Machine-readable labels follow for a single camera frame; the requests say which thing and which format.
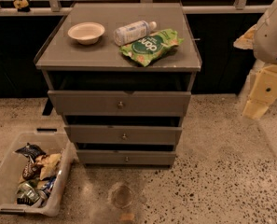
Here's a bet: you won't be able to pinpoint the clear plastic bin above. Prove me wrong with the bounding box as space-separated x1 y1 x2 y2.
0 133 73 217

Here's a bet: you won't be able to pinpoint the yellow black toy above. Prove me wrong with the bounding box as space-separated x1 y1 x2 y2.
13 0 30 12

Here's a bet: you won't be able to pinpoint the white paper bowl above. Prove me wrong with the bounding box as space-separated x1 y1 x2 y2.
68 22 105 45

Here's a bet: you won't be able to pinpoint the brown snack bag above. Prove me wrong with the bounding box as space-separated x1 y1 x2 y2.
22 162 42 180

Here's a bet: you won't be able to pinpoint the green snack bag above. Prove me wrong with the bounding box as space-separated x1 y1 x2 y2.
119 29 184 67

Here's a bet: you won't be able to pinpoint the grey middle drawer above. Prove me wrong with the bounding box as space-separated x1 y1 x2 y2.
65 125 182 145

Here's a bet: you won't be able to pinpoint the dark blue chip bag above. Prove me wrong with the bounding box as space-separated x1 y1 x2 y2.
16 143 46 159

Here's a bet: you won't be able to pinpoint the blue white soda can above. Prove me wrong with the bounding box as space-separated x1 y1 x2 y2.
38 176 56 200

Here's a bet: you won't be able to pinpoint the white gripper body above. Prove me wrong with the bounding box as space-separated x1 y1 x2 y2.
249 64 277 105

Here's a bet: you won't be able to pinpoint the grey top drawer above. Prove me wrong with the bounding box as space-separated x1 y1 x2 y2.
48 91 191 117

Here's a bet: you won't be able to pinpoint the clear plastic bottle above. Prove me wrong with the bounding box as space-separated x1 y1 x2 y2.
114 21 157 46

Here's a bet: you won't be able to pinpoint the grey drawer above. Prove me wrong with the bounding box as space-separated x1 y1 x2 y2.
65 125 182 145
76 150 176 166
48 91 191 117

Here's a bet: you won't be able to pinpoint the yellow chip bag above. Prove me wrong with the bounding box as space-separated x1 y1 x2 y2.
35 153 62 180

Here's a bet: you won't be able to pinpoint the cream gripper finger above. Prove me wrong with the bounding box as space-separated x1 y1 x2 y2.
242 100 269 119

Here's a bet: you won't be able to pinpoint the grey drawer cabinet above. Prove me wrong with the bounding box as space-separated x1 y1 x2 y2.
35 3 201 154

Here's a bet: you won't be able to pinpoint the grey bottom drawer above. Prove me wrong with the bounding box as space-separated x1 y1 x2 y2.
76 150 176 166

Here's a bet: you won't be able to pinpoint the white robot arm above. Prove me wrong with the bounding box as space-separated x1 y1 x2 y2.
233 0 277 119

